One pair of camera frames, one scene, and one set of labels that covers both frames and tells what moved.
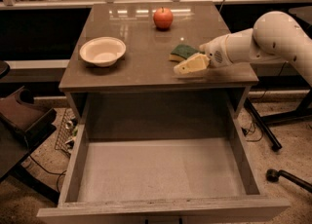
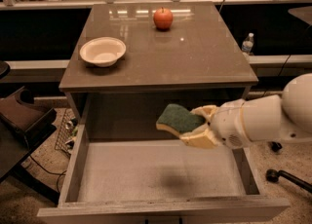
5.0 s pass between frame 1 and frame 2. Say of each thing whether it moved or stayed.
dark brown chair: stayed
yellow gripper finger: moved
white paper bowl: stayed
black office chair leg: stayed
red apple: stayed
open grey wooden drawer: stayed
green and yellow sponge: moved
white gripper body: moved
